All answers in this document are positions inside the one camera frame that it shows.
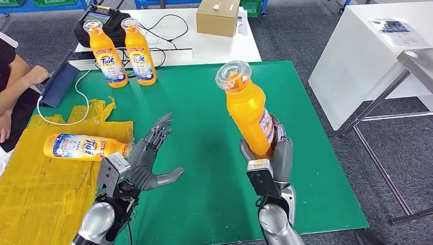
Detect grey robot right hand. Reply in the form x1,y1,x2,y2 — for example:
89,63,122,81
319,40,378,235
239,115,294,185

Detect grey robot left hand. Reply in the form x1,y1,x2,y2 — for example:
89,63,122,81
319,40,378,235
128,112,185,193

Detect person's hand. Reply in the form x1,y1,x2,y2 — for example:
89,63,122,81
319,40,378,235
0,108,11,143
25,63,52,86

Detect orange detergent bottle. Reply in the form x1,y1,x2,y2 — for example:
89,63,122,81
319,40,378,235
215,61,275,160
83,19,129,89
43,133,134,162
121,17,158,86

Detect blue tablet case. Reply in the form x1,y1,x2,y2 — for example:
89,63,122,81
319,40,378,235
41,50,81,109

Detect person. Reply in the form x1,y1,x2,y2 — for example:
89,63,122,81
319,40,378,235
0,31,52,177

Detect black flat pad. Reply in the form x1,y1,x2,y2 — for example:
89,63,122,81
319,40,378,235
69,51,99,62

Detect blue metal rack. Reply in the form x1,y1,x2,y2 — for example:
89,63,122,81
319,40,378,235
133,0,270,17
0,0,93,16

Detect green plastic crate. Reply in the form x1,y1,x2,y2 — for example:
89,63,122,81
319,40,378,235
239,0,264,18
0,0,27,8
34,0,79,8

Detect yellow plastic sheet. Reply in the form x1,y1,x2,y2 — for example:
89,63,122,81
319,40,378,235
0,97,135,245

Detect black carrying case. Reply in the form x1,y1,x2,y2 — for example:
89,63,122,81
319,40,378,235
74,13,132,48

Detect black controller with screen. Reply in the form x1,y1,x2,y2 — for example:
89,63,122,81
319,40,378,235
82,0,126,28

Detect thin black strip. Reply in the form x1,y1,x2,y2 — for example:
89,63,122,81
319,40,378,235
149,47,194,52

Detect large white table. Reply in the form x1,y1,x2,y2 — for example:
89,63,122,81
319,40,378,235
307,2,433,131

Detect printed leaflet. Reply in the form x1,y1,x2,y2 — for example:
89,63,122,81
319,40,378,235
235,7,249,36

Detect brown cardboard box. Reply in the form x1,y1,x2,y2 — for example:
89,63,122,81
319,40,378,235
196,0,241,38

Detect stainless steel table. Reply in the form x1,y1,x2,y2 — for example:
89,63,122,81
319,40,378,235
341,47,433,226

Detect printed paper sheet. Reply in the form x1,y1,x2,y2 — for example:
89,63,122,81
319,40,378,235
367,17,429,47

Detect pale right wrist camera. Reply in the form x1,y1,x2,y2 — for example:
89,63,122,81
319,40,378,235
246,159,273,172

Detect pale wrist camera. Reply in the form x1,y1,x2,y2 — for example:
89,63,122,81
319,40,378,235
96,152,132,199
246,159,273,172

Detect black right camera bracket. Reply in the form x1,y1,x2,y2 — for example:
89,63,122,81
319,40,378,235
247,167,282,199

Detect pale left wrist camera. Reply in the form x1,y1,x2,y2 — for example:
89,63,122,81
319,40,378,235
96,152,132,199

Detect white cable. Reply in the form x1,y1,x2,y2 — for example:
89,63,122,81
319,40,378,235
36,67,92,127

